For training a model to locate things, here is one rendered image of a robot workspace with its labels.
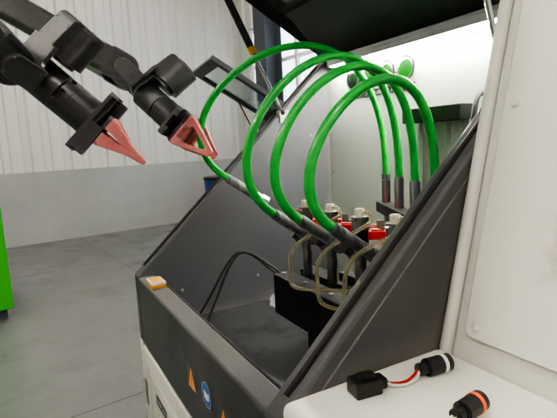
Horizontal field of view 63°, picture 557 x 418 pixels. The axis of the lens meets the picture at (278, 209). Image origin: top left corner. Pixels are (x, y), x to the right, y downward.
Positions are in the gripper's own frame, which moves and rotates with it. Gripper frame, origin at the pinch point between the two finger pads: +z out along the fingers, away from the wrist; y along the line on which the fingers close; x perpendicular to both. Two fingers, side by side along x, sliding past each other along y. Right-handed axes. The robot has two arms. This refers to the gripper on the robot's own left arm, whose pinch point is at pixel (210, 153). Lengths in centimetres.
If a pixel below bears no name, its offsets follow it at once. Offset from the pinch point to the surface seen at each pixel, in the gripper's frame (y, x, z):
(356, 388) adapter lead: -37, 4, 43
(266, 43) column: 565, -121, -286
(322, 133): -27.3, -14.1, 21.6
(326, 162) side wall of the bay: 40.1, -15.4, 10.4
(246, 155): -17.1, -5.2, 12.1
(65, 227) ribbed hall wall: 495, 273, -310
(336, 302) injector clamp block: -9.8, 3.1, 36.7
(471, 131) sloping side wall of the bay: -22.5, -26.6, 34.8
